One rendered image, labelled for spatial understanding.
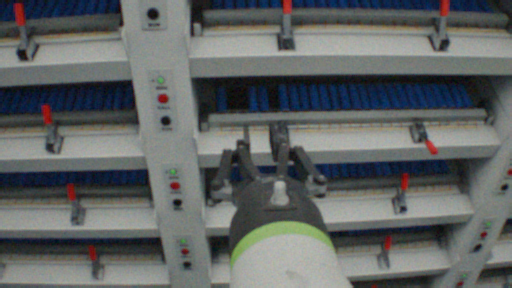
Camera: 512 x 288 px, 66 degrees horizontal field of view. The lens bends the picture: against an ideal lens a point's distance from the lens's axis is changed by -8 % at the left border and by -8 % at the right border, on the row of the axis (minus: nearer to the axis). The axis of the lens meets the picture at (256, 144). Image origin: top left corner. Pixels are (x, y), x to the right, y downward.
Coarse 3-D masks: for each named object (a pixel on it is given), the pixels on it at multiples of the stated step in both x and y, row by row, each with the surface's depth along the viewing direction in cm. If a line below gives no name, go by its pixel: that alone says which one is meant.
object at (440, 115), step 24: (216, 120) 79; (240, 120) 79; (264, 120) 79; (288, 120) 80; (312, 120) 80; (336, 120) 80; (360, 120) 81; (384, 120) 81; (408, 120) 81; (432, 120) 82; (456, 120) 82; (480, 120) 82
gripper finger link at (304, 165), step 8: (296, 152) 54; (304, 152) 54; (304, 160) 52; (296, 168) 55; (304, 168) 50; (312, 168) 50; (304, 176) 51; (320, 176) 48; (304, 184) 51; (320, 184) 47
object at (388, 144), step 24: (480, 96) 87; (504, 120) 78; (216, 144) 79; (264, 144) 79; (312, 144) 79; (336, 144) 79; (360, 144) 79; (384, 144) 79; (408, 144) 79; (456, 144) 80; (480, 144) 80
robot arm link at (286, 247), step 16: (272, 224) 34; (288, 224) 34; (304, 224) 34; (256, 240) 33; (272, 240) 32; (288, 240) 32; (304, 240) 32; (320, 240) 33; (240, 256) 33; (256, 256) 31; (272, 256) 30; (288, 256) 30; (304, 256) 30; (320, 256) 31; (336, 256) 34; (240, 272) 31; (256, 272) 29; (272, 272) 28; (288, 272) 28; (304, 272) 28; (320, 272) 28; (336, 272) 29
